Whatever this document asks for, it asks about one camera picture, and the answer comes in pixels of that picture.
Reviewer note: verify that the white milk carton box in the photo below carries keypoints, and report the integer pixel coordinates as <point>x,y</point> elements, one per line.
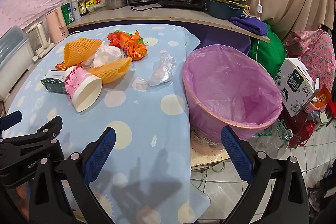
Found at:
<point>294,87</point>

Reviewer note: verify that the pink paper cup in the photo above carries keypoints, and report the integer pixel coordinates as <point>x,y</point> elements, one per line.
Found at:
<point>78,82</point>

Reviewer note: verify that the white glass kettle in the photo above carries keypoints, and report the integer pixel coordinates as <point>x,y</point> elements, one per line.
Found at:
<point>39,37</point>

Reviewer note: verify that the small steel pot with lid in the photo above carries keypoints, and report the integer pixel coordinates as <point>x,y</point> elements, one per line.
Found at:
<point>115,1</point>

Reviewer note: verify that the pink pineapple print cloth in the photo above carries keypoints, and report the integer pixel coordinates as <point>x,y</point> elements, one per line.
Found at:
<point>312,53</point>

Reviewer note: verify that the red thermos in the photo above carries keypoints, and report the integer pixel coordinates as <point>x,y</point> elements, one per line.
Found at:
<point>307,132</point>

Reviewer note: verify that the white plug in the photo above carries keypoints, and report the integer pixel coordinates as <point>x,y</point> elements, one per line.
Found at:
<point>35,58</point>

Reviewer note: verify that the clear glass bottle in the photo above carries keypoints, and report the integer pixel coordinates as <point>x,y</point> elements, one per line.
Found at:
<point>288,134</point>

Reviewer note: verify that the dark purple cloth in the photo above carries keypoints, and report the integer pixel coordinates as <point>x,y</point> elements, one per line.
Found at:
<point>223,36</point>

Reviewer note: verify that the pink electric kettle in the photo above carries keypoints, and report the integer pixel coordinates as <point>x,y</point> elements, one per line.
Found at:
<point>56,26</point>

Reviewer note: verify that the white crumpled plastic bag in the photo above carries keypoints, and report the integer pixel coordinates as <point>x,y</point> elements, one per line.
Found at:
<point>107,54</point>

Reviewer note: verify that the orange printed snack packet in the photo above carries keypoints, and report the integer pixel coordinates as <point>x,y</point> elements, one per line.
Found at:
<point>135,49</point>

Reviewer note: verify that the clear plastic bag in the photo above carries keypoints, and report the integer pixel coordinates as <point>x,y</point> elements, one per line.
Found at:
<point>162,69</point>

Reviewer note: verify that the small orange wrapper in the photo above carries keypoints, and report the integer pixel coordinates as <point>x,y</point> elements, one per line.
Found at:
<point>61,66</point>

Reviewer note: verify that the orange foam fruit net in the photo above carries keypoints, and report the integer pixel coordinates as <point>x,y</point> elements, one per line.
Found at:
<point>81,49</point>
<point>110,70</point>

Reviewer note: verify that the pink plastic basket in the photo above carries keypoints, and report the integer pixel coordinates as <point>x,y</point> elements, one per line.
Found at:
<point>312,107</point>

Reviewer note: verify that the clear container yellow label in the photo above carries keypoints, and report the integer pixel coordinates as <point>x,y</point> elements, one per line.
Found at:
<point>95,6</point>

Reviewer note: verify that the black induction cooktop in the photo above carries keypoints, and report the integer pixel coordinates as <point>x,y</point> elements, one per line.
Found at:
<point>181,4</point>

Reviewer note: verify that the green tissue pack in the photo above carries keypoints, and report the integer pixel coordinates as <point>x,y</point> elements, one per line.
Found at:
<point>67,14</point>

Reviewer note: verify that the purple towel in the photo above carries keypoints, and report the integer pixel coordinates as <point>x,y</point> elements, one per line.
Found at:
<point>249,24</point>

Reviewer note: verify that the blue plastic basin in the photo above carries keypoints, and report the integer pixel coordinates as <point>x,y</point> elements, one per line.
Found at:
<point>223,11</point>

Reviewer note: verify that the green bag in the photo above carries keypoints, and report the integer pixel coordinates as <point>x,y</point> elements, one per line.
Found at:
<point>270,53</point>

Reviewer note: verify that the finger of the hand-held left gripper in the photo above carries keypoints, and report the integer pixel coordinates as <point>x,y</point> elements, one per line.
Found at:
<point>11,119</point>
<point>50,128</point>

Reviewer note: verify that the white storage box with lid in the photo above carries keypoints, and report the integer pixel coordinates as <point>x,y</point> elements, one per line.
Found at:
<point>13,56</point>

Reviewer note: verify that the pink bin with purple liner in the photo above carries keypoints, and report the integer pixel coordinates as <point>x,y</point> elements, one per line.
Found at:
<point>210,98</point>

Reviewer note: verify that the white bottle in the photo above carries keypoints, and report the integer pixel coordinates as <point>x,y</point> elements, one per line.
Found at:
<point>75,10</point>

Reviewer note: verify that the dark sauce bottle beige label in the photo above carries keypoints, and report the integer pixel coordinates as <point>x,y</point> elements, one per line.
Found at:
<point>82,7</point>

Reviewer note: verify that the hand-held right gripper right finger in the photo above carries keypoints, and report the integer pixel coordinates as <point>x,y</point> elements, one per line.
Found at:
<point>236,154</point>

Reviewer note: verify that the small white paper scrap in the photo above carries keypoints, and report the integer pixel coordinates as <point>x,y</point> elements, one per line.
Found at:
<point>141,83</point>

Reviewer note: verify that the dark green packet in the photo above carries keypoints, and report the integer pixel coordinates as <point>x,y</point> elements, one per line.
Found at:
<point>52,84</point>

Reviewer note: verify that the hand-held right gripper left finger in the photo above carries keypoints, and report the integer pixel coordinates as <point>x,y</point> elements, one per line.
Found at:
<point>99,155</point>

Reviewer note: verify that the blue dotted blanket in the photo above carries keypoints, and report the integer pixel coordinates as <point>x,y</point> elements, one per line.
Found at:
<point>147,113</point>

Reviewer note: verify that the red orange packet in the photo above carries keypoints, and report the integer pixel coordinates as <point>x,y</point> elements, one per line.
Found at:
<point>324,95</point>

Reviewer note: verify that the wooden shelf board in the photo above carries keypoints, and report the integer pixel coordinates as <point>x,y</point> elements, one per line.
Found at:
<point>170,16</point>

